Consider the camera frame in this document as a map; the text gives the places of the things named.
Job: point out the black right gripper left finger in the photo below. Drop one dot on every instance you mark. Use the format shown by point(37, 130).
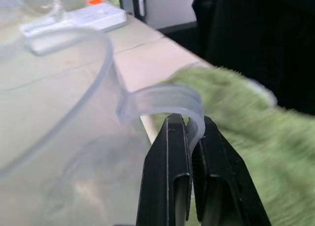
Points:
point(162, 176)

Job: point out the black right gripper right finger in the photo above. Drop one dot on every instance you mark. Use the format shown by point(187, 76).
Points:
point(221, 176)

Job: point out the clear plastic blender jar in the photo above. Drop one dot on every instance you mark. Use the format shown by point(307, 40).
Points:
point(160, 100)

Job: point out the green fuzzy towel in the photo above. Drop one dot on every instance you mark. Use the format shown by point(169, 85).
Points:
point(258, 137)

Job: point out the black background furniture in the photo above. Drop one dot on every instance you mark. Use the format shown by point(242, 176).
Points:
point(258, 39)

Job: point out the white power strip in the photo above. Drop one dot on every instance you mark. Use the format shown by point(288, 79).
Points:
point(98, 16)

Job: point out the grey metal frame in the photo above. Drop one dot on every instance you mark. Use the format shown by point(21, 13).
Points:
point(128, 2)

